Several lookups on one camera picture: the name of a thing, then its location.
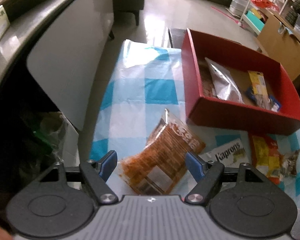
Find orange brown snack packet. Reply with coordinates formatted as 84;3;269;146
118;109;206;196

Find Kaprons silver snack packet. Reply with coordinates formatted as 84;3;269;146
199;139;249;168

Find silver white snack packet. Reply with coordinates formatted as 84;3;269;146
205;57;244;103

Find red yellow snack packet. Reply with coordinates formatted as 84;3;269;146
248;133;300;185

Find red cardboard box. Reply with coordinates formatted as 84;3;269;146
181;29;300;135

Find blue white checkered tablecloth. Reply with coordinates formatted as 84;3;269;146
89;40;300;208

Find blue small snack packet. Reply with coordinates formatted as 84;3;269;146
245;86;281;113

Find grey coffee table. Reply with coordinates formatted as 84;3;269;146
0;0;114;129

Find dark wooden stool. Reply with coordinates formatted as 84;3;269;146
168;28;187;49

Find brown cardboard box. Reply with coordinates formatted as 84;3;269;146
257;10;300;86

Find red plastic bag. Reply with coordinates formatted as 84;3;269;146
250;0;280;12

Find white wire shelf rack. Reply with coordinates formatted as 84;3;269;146
239;0;300;36

